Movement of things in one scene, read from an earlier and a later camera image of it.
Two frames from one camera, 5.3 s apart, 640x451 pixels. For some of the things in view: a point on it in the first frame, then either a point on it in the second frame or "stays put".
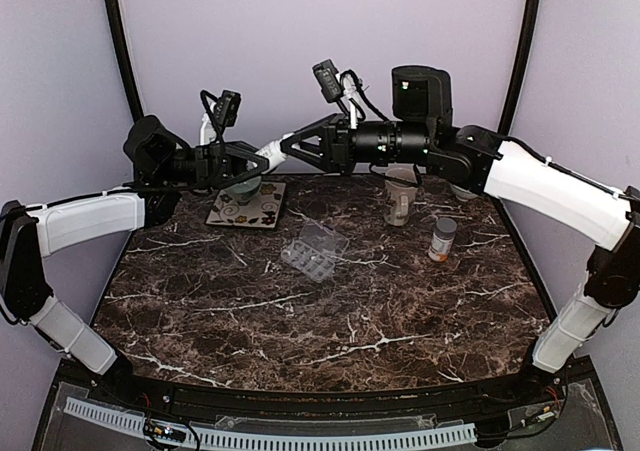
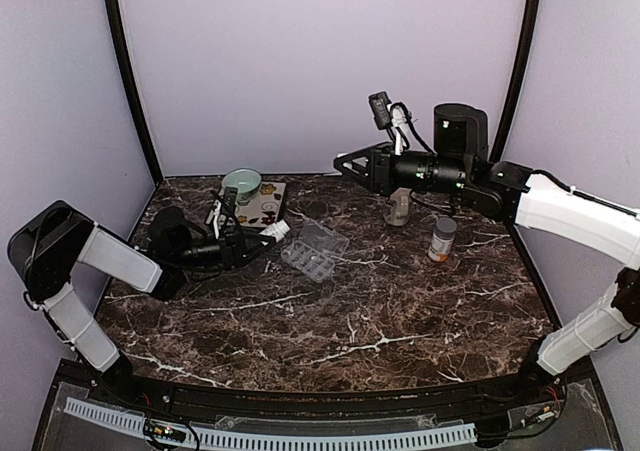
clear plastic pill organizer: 316,251 stays put
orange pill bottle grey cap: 445,229 stays put
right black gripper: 334,149 -> 380,175
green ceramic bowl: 243,191 stays put
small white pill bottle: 273,152 -> 277,229
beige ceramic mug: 398,197 stays put
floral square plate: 262,212 stays put
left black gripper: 227,164 -> 234,251
